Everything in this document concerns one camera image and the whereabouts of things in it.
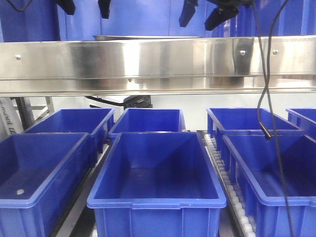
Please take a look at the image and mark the large blue crate upper right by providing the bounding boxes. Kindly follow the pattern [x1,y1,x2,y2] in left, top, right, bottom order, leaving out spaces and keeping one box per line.
[210,0,316,38]

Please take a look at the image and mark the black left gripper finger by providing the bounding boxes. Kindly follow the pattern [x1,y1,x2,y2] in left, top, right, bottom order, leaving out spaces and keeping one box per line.
[98,0,111,19]
[55,0,76,15]

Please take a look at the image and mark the large blue crate upper left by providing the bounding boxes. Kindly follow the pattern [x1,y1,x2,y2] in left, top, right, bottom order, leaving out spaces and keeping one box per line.
[0,0,60,42]

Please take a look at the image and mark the blue bin centre front row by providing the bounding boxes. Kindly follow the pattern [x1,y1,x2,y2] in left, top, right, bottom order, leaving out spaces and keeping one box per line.
[87,132,226,237]

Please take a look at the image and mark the white roller track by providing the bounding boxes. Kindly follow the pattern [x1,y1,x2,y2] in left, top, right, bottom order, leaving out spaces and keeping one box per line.
[204,134,256,237]

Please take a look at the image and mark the large blue crate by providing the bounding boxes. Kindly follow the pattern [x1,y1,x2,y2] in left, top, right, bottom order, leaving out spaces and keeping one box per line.
[0,0,60,42]
[57,0,215,40]
[210,0,316,38]

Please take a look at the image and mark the blue bin right back row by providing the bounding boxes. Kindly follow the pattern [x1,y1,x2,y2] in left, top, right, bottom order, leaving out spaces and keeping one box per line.
[206,108,304,152]

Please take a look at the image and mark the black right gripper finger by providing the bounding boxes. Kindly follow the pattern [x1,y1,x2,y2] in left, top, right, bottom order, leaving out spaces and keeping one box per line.
[179,0,198,27]
[204,6,239,31]

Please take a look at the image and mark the stainless steel shelf rail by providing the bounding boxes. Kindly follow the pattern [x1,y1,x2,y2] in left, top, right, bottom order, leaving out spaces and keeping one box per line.
[0,35,316,98]

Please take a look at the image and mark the black device behind shelf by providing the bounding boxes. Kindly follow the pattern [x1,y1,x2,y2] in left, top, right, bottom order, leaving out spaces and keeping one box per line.
[86,95,153,109]

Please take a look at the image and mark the blue bin far right row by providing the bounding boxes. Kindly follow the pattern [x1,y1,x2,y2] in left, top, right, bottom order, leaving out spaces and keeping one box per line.
[286,108,316,139]

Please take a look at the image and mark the large blue crate upper centre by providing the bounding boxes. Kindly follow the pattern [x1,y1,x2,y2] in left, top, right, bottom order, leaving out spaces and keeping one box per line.
[57,0,215,40]

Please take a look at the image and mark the blue bin centre back row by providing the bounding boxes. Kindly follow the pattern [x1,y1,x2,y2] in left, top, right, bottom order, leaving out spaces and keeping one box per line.
[108,108,186,140]

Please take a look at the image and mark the blue bin right front row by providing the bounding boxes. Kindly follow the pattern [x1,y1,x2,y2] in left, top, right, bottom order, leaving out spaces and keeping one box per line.
[222,135,316,237]

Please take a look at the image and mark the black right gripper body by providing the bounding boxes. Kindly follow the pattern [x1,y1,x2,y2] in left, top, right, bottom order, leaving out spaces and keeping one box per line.
[207,0,252,7]

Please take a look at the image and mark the black thin cable left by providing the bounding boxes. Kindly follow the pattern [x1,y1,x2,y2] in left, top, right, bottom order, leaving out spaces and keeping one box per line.
[6,0,32,12]

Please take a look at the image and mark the blue bin left front row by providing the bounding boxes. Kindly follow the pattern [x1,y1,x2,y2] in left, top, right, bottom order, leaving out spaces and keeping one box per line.
[0,133,90,237]

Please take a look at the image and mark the blue bin left back row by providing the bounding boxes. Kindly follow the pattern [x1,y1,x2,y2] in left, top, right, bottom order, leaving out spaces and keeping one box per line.
[24,108,115,153]

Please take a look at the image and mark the blue bin row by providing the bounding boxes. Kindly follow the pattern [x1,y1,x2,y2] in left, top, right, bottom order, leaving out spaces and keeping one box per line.
[206,108,304,152]
[222,135,316,237]
[108,108,186,140]
[24,108,115,153]
[87,132,226,237]
[286,108,316,139]
[0,133,90,237]

